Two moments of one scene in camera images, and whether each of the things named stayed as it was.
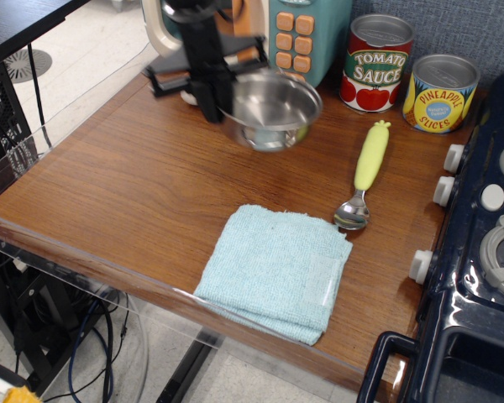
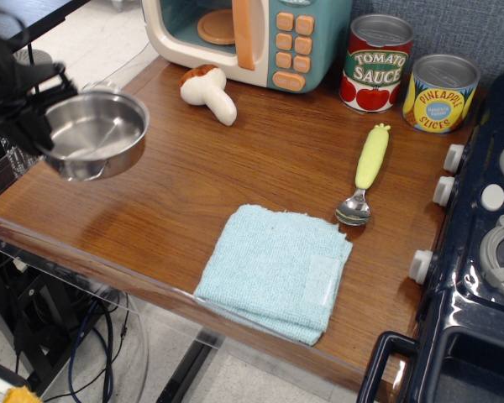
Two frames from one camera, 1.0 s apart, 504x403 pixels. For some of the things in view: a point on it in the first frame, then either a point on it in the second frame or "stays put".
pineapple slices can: [440, 92] stays put
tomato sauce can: [379, 52] stays put
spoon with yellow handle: [354, 213] stays put
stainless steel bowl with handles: [271, 110] to [97, 133]
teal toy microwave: [312, 39] stays put
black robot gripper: [212, 63] to [11, 89]
